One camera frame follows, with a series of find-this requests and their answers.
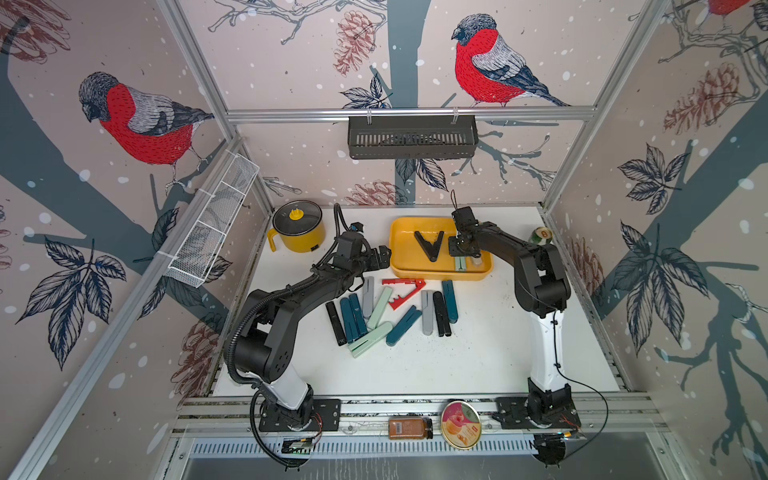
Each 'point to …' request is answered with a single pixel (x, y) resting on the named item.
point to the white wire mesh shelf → (208, 230)
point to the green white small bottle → (541, 236)
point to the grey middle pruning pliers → (427, 299)
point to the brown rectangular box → (406, 428)
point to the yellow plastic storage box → (408, 262)
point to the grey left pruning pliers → (368, 297)
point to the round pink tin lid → (461, 424)
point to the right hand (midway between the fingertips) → (458, 245)
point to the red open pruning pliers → (398, 302)
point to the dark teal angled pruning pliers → (404, 324)
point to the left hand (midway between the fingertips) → (384, 247)
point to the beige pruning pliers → (477, 261)
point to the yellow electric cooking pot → (299, 225)
